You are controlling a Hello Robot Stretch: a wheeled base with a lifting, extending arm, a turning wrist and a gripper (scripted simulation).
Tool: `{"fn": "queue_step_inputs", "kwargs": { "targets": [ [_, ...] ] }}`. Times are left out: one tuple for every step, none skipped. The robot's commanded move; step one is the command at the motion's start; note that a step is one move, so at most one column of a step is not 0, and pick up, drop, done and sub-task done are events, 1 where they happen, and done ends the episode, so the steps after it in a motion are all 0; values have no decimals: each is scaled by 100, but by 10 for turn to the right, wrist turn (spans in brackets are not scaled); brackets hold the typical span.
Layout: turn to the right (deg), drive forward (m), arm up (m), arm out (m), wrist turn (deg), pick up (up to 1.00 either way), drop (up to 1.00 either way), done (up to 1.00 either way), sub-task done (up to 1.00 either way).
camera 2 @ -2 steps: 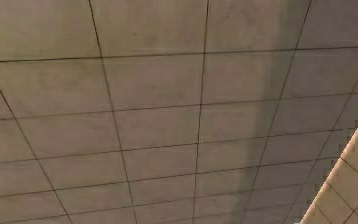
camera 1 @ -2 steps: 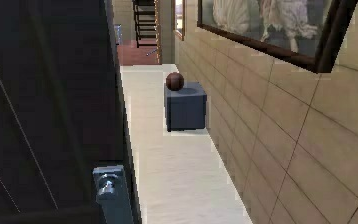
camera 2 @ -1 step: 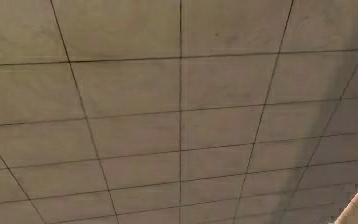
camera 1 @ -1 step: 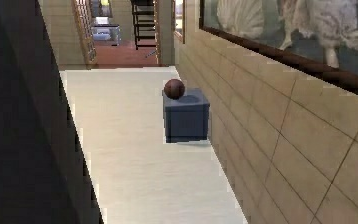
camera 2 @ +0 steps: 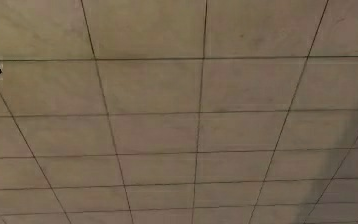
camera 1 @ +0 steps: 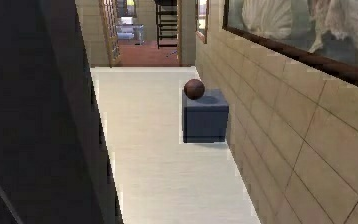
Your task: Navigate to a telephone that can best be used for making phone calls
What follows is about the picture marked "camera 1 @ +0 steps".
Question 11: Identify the large black cabinet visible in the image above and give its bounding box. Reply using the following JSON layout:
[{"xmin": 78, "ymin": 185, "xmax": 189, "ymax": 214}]
[{"xmin": 0, "ymin": 0, "xmax": 125, "ymax": 224}]

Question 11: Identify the wooden lattice room door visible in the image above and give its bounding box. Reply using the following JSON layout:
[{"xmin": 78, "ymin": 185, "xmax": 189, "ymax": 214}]
[{"xmin": 98, "ymin": 0, "xmax": 122, "ymax": 68}]

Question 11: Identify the grey glass table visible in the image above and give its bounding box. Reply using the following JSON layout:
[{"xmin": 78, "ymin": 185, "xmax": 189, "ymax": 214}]
[{"xmin": 116, "ymin": 23, "xmax": 145, "ymax": 46}]

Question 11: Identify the small brown framed picture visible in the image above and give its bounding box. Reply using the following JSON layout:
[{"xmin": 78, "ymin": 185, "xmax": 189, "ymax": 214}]
[{"xmin": 195, "ymin": 0, "xmax": 210, "ymax": 45}]

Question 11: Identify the brown ball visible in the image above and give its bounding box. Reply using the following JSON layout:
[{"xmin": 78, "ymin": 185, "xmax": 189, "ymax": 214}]
[{"xmin": 183, "ymin": 78, "xmax": 206, "ymax": 101}]

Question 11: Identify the black ladder shelf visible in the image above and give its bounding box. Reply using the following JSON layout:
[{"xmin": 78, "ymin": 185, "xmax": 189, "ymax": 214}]
[{"xmin": 155, "ymin": 0, "xmax": 179, "ymax": 50}]

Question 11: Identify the large brown framed picture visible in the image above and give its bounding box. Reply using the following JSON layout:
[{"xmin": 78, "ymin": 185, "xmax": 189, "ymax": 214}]
[{"xmin": 222, "ymin": 0, "xmax": 358, "ymax": 92}]

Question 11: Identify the dark blue box stool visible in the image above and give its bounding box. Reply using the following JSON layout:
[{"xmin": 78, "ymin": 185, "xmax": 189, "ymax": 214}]
[{"xmin": 181, "ymin": 88, "xmax": 230, "ymax": 144}]

